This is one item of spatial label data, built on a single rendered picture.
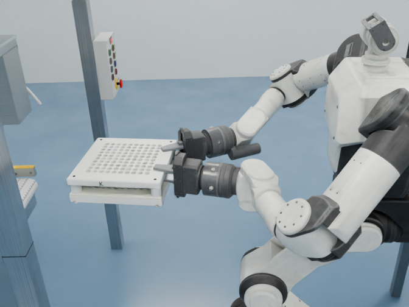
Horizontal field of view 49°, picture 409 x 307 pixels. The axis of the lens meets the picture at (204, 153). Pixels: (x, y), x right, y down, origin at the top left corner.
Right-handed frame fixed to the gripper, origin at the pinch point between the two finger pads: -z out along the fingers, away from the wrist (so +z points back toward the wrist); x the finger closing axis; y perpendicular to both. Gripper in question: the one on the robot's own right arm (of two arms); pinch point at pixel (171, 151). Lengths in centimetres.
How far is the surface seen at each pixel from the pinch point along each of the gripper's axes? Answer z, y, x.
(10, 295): -52, 20, 51
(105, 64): 2, 80, -4
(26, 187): -39.8, 22.4, 13.8
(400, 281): 101, -9, 85
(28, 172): -38.1, 27.7, 11.6
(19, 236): -43.7, -6.3, 10.2
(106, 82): 1, 80, 4
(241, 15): 193, 296, 32
